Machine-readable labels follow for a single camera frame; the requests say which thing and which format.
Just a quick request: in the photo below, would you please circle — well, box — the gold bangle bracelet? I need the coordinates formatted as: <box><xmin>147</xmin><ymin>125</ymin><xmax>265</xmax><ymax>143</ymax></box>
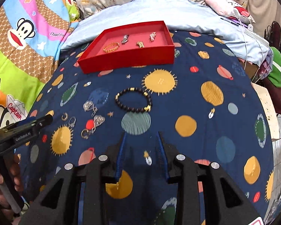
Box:
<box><xmin>103</xmin><ymin>42</ymin><xmax>121</xmax><ymax>53</ymax></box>

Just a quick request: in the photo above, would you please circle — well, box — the gold watch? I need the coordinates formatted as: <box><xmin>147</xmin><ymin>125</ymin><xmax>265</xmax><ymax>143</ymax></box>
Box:
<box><xmin>136</xmin><ymin>41</ymin><xmax>144</xmax><ymax>48</ymax></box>

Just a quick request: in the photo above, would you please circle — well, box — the silver watch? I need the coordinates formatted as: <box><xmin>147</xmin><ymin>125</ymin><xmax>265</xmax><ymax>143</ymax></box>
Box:
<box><xmin>121</xmin><ymin>34</ymin><xmax>129</xmax><ymax>45</ymax></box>

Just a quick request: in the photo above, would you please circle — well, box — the red jewelry tray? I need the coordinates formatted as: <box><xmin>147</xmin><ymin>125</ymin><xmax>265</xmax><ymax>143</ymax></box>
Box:
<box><xmin>78</xmin><ymin>21</ymin><xmax>175</xmax><ymax>74</ymax></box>

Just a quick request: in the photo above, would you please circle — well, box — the person left hand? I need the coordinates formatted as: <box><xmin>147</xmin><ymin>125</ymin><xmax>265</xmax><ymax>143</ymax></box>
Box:
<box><xmin>0</xmin><ymin>154</ymin><xmax>24</xmax><ymax>224</ymax></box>

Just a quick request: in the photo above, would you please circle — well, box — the silver filigree heart earring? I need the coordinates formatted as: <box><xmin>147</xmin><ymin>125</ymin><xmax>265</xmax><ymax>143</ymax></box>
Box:
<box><xmin>93</xmin><ymin>115</ymin><xmax>105</xmax><ymax>128</ymax></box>

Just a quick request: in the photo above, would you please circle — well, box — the silver infinity earring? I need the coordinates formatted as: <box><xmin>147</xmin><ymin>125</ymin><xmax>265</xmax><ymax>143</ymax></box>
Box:
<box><xmin>83</xmin><ymin>100</ymin><xmax>98</xmax><ymax>117</ymax></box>

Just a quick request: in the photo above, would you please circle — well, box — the navy planet print sheet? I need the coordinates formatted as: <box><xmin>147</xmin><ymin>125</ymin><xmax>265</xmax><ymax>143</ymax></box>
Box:
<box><xmin>16</xmin><ymin>31</ymin><xmax>273</xmax><ymax>224</ymax></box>

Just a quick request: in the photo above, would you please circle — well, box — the cartoon monkey blanket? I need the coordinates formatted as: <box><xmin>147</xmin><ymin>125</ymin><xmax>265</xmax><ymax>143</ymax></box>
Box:
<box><xmin>0</xmin><ymin>0</ymin><xmax>80</xmax><ymax>128</ymax></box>

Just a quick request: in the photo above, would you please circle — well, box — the dark red chair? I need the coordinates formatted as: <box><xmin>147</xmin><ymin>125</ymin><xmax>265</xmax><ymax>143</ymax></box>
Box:
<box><xmin>263</xmin><ymin>21</ymin><xmax>281</xmax><ymax>115</ymax></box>

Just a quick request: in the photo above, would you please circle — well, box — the green cushion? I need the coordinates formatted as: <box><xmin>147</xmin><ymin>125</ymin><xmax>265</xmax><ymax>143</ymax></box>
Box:
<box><xmin>268</xmin><ymin>47</ymin><xmax>281</xmax><ymax>88</ymax></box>

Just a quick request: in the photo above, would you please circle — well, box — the light blue quilt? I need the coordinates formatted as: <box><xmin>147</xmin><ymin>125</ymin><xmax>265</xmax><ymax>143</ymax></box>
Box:
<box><xmin>61</xmin><ymin>0</ymin><xmax>273</xmax><ymax>66</ymax></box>

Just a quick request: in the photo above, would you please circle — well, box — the pink white pillow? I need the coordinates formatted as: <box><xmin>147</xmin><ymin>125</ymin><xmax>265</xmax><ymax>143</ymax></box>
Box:
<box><xmin>205</xmin><ymin>0</ymin><xmax>255</xmax><ymax>24</ymax></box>

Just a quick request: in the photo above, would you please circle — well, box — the beige curtain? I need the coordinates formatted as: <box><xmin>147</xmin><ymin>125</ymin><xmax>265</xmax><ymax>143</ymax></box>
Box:
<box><xmin>247</xmin><ymin>0</ymin><xmax>281</xmax><ymax>37</ymax></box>

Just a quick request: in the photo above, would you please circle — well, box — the black bead bracelet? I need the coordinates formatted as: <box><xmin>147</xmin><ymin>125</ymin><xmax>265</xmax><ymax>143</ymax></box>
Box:
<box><xmin>114</xmin><ymin>87</ymin><xmax>153</xmax><ymax>113</ymax></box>

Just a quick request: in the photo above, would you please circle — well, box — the white charging cable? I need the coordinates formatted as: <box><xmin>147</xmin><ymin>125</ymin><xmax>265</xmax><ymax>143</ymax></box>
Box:
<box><xmin>227</xmin><ymin>0</ymin><xmax>260</xmax><ymax>85</ymax></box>

